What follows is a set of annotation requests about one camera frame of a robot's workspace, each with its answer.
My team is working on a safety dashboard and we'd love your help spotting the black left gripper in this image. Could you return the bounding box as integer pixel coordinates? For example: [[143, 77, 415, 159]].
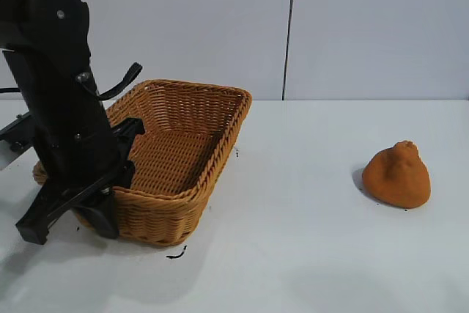
[[2, 48, 147, 245]]

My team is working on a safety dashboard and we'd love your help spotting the brown woven wicker basket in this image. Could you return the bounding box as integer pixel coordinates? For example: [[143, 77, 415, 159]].
[[32, 78, 253, 248]]

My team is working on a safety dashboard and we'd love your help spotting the orange-brown bread lump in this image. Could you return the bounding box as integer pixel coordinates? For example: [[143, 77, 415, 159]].
[[361, 139, 432, 209]]

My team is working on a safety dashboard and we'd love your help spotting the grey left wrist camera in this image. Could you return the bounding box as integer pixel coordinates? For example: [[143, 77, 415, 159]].
[[0, 114, 37, 172]]

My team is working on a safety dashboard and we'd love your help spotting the black flat cable loop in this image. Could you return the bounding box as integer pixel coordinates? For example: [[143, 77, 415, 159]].
[[97, 62, 144, 101]]

